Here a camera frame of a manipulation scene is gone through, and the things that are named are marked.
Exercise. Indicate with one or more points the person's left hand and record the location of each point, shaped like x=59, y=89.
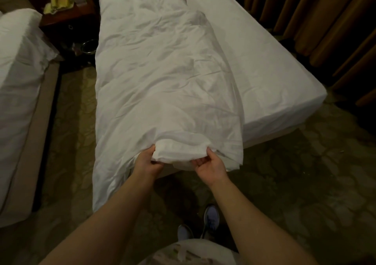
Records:
x=145, y=163

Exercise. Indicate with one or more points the person's right hand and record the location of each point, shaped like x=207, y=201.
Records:
x=210, y=169

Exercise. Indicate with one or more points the white duvet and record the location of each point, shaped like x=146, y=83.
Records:
x=158, y=68

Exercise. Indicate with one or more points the person's left forearm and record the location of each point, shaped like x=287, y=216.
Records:
x=100, y=226

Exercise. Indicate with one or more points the person's right forearm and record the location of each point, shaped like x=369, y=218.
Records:
x=258, y=229

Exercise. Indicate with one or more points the person's white shoe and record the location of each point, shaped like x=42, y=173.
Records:
x=184, y=232
x=211, y=218

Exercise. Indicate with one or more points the person's white shirt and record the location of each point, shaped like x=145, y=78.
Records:
x=191, y=253

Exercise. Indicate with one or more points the black trash bin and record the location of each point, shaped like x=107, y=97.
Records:
x=89, y=45

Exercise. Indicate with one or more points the reddish wooden nightstand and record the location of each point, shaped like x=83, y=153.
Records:
x=67, y=15

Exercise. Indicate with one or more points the yellow telephone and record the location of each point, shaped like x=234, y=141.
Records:
x=59, y=3

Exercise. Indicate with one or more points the brown curtain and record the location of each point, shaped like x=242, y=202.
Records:
x=317, y=21

